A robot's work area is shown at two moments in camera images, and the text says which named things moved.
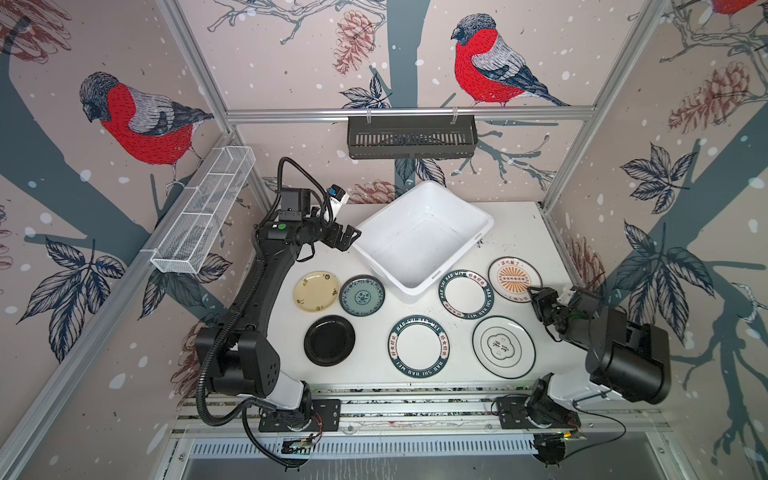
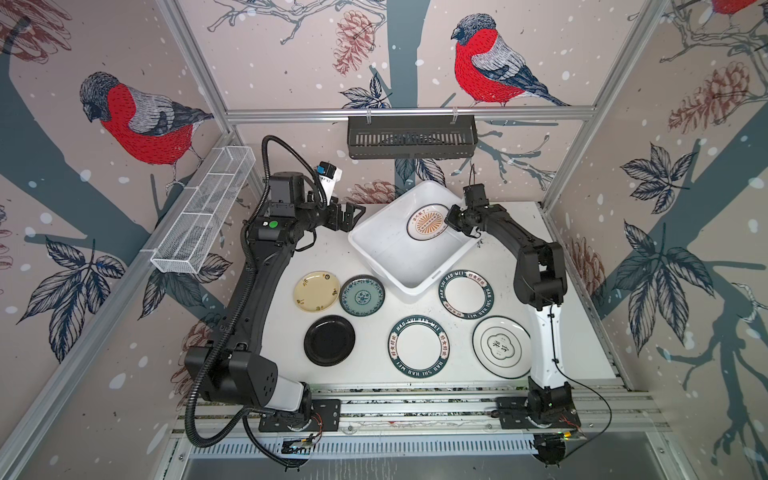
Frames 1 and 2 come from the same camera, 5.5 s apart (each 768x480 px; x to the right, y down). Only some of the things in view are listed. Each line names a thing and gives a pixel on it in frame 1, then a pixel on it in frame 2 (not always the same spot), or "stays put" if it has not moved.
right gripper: x=549 y=295 to x=453 y=216
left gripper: x=343 y=243 to x=348 y=222
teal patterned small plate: x=362 y=295 stays put
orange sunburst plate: x=511 y=277 to x=427 y=222
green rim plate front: x=418 y=346 stays put
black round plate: x=329 y=340 stays put
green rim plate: x=466 y=294 stays put
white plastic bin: x=421 y=238 stays put
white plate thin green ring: x=504 y=347 stays put
